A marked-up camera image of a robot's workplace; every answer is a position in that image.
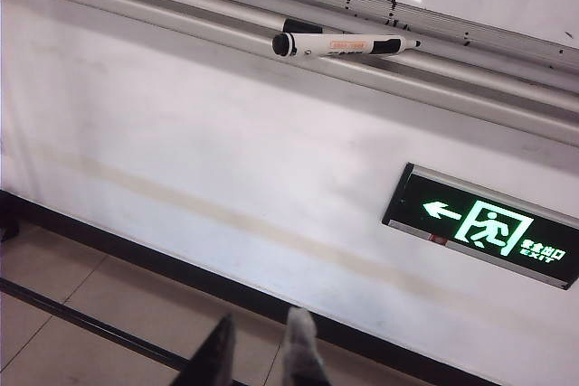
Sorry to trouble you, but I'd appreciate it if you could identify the grey padded right gripper right finger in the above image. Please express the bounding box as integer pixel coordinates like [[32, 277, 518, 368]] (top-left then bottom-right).
[[278, 306, 331, 386]]

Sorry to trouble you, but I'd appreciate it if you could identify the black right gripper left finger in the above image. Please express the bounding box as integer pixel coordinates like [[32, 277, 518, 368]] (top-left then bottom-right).
[[178, 312, 237, 386]]

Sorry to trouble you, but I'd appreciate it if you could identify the aluminium whiteboard pen tray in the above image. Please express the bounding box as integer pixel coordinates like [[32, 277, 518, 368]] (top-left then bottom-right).
[[0, 0, 579, 152]]

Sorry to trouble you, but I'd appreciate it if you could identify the dark object at floor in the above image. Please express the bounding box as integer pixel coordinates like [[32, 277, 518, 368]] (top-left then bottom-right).
[[0, 191, 20, 242]]

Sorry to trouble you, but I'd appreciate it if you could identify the green illuminated exit sign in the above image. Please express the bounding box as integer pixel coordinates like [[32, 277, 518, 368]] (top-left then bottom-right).
[[381, 161, 579, 291]]

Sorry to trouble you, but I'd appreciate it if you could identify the black floor rail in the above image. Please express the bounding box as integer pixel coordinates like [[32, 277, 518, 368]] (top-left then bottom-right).
[[0, 278, 194, 372]]

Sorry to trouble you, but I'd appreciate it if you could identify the black wall baseboard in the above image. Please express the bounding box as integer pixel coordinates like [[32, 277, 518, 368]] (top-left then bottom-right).
[[0, 189, 497, 386]]

